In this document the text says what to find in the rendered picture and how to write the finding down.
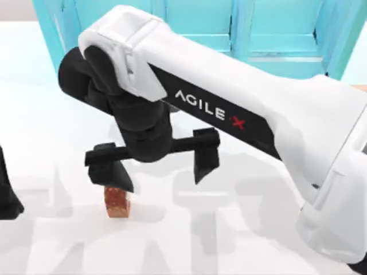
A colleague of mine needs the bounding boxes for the brown bread block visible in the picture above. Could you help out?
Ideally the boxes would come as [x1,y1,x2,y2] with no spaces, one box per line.
[103,186,131,219]

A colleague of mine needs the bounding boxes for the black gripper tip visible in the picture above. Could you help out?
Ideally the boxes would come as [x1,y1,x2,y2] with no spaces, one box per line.
[0,146,25,221]

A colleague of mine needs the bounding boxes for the light blue rack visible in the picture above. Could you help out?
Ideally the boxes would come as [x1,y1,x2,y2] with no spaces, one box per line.
[31,0,367,84]

